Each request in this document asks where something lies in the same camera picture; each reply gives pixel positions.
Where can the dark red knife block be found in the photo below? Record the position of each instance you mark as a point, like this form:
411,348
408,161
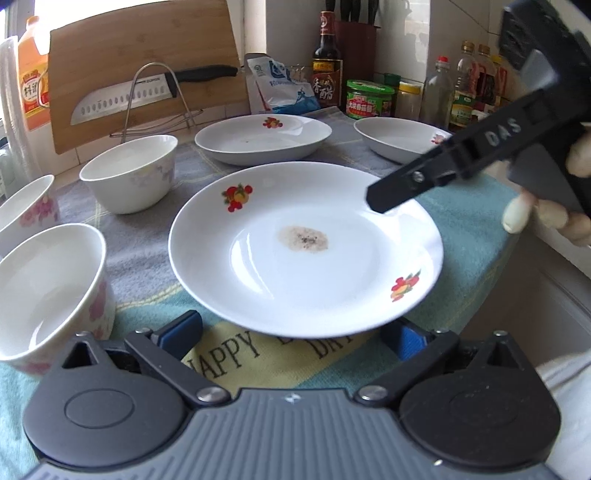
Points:
360,50

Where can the oil bottle red label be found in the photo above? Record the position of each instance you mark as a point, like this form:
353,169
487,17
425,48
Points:
485,78

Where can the dark soy sauce bottle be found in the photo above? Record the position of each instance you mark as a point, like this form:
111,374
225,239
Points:
327,78

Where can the white plate fruit print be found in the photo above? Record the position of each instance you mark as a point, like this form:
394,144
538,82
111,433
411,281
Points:
392,136
258,138
323,286

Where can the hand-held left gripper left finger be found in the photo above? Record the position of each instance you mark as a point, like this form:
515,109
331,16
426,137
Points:
178,330

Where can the stack of clear plastic cups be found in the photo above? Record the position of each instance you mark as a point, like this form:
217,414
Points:
9,92

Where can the grey and green printed cloth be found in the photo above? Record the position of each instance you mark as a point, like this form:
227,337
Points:
138,258

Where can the bamboo cutting board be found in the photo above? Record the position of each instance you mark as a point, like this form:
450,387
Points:
138,41

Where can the person's right hand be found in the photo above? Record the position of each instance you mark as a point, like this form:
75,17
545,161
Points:
545,212

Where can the white jar yellow lid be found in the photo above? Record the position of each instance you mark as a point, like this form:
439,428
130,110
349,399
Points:
408,104

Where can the green lidded jar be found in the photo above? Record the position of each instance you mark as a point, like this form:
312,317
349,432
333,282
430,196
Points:
369,101

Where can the white bowl pink flowers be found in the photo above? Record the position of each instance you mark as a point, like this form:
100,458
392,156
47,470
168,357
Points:
46,295
27,217

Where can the person's white clothing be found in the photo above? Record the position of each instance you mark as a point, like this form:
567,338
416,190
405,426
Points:
572,406

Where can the white bowl pale flowers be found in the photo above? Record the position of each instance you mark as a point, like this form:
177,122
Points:
134,184

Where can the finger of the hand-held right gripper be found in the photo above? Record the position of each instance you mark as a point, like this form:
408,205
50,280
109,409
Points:
397,184

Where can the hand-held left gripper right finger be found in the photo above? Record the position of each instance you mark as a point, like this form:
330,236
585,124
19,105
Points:
411,341

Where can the white and blue salt bag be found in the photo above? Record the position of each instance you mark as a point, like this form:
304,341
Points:
281,92

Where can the small yellow oil bottle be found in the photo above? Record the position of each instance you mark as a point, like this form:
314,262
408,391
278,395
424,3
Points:
499,78

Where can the oil bottle green label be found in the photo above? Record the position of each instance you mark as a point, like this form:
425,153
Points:
463,106

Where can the clear bottle red cap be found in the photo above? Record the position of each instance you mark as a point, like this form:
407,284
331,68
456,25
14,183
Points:
434,97

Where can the orange cooking wine bottle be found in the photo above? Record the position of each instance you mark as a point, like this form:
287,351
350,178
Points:
32,92

